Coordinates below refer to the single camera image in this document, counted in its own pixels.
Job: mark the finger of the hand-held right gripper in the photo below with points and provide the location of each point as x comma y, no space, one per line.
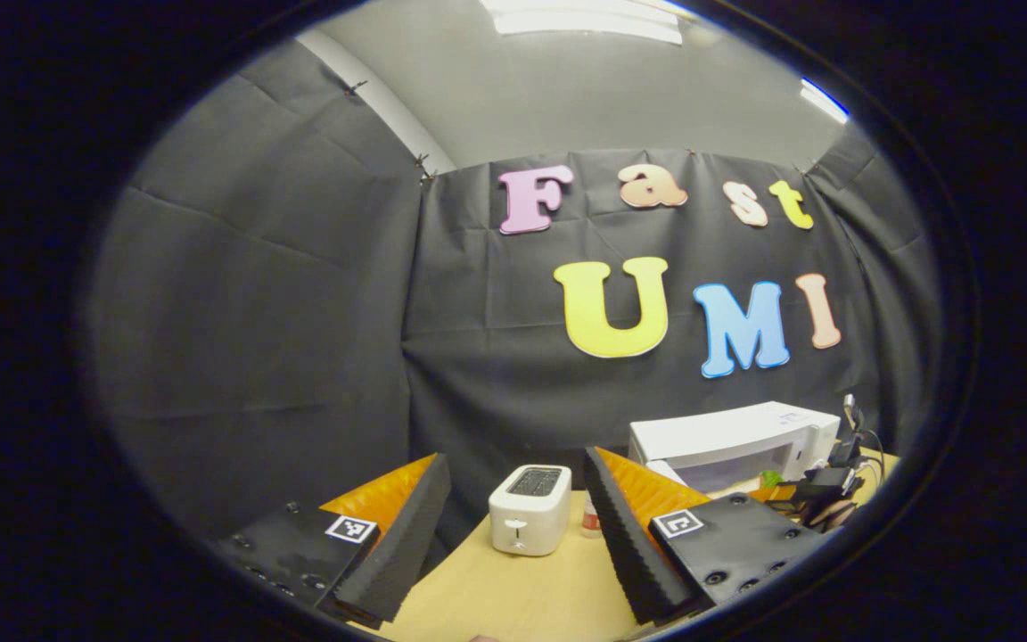
765,493

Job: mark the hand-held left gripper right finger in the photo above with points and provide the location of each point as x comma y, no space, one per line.
625,544

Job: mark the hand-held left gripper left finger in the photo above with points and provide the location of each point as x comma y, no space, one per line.
402,544

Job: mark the white microwave oven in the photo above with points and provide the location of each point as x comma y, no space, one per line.
727,432

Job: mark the clear red label water bottle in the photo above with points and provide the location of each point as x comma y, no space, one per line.
591,522

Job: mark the white toaster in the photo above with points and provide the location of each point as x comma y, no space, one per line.
529,517

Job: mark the black backdrop cloth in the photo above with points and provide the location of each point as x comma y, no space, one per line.
255,339

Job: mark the large ceiling light panel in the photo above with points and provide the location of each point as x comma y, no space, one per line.
585,22

